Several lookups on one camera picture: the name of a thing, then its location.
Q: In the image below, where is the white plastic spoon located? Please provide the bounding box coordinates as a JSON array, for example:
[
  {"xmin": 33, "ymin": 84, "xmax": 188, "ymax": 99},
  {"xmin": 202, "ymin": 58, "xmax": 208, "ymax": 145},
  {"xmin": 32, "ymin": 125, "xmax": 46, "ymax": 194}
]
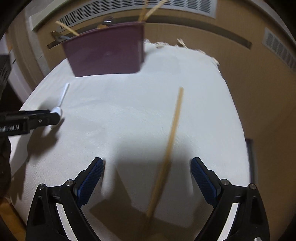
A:
[{"xmin": 51, "ymin": 82, "xmax": 70, "ymax": 118}]

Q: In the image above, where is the long wooden chopstick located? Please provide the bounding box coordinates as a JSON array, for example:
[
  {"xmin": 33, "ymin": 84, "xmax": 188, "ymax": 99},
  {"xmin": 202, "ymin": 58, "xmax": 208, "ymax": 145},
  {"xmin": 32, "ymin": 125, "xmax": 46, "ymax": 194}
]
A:
[{"xmin": 55, "ymin": 21, "xmax": 80, "ymax": 36}]

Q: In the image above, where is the dark black handled spoon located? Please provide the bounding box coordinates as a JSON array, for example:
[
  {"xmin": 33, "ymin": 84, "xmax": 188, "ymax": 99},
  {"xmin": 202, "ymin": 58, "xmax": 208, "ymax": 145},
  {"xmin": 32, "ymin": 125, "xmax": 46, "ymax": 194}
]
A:
[{"xmin": 102, "ymin": 16, "xmax": 114, "ymax": 26}]

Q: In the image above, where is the wooden spoon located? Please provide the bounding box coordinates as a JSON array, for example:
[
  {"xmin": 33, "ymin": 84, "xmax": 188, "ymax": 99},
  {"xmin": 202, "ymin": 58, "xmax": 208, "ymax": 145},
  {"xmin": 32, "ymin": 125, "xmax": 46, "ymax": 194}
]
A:
[{"xmin": 97, "ymin": 24, "xmax": 108, "ymax": 29}]

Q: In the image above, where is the purple plastic utensil holder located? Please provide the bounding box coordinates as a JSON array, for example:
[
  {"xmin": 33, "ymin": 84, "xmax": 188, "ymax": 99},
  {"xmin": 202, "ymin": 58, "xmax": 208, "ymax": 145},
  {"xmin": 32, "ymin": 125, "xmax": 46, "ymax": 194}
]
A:
[{"xmin": 62, "ymin": 22, "xmax": 144, "ymax": 77}]

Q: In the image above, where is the grey ventilation grille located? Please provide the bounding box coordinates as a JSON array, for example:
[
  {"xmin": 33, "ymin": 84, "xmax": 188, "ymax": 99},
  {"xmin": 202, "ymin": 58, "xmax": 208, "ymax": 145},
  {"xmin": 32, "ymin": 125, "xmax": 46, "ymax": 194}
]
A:
[{"xmin": 59, "ymin": 1, "xmax": 217, "ymax": 28}]

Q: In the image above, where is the white table cloth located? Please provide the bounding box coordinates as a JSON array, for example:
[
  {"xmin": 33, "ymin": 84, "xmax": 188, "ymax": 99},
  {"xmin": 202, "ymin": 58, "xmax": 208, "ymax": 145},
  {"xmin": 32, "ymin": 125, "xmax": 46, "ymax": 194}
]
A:
[{"xmin": 9, "ymin": 43, "xmax": 249, "ymax": 240}]

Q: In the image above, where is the wooden chopstick in holder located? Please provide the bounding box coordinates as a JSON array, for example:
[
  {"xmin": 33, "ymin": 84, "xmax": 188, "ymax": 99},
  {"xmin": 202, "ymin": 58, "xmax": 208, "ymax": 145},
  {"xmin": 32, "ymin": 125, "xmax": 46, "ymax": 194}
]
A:
[{"xmin": 143, "ymin": 0, "xmax": 168, "ymax": 22}]

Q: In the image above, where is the small grey side grille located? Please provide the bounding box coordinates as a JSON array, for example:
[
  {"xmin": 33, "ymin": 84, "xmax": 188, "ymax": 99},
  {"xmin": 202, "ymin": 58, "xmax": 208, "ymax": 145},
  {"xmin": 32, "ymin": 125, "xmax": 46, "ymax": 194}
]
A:
[{"xmin": 262, "ymin": 28, "xmax": 295, "ymax": 72}]

